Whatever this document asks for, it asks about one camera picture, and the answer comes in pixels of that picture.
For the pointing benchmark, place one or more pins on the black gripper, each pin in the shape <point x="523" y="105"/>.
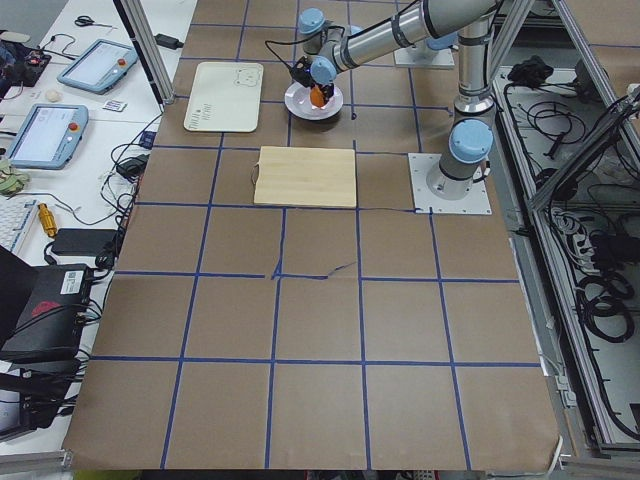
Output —
<point x="325" y="91"/>

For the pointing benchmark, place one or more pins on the orange fruit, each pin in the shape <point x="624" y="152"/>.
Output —
<point x="317" y="101"/>

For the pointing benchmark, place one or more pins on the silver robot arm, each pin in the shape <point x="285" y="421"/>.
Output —
<point x="413" y="35"/>
<point x="437" y="44"/>

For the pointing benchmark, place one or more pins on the cream bear tray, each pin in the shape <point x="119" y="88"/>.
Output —
<point x="225" y="97"/>

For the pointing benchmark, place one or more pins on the bamboo cutting board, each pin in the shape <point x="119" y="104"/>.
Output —
<point x="308" y="177"/>

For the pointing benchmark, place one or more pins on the black power adapter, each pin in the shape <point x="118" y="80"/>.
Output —
<point x="168" y="42"/>

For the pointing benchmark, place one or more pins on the small printed card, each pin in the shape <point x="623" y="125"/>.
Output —
<point x="114" y="105"/>

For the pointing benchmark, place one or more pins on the far blue teach pendant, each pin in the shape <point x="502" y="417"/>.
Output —
<point x="100" y="67"/>

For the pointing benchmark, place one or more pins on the blue teach pendant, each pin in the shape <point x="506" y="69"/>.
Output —
<point x="100" y="67"/>
<point x="48" y="137"/>

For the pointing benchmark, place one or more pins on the black scissors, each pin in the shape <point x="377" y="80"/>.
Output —
<point x="84" y="21"/>

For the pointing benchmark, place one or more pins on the cream round lump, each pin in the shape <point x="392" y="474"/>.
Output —
<point x="53" y="95"/>

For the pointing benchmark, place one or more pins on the near blue teach pendant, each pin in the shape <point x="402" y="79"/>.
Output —
<point x="48" y="137"/>

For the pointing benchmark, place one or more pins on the black flat power brick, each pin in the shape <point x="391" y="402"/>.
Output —
<point x="82" y="242"/>

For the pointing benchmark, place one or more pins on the gold metal cylinder tool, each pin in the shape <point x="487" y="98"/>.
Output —
<point x="47" y="220"/>

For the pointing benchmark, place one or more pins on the green plush toy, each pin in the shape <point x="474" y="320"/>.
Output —
<point x="12" y="181"/>

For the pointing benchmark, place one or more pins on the white keyboard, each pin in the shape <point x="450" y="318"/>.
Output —
<point x="17" y="216"/>

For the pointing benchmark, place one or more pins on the black router box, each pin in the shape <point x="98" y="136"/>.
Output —
<point x="41" y="311"/>

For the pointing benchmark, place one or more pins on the aluminium frame post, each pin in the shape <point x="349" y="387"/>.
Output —
<point x="134" y="19"/>

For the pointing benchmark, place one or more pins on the metal cable tray frame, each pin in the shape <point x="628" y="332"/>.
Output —
<point x="566" y="80"/>

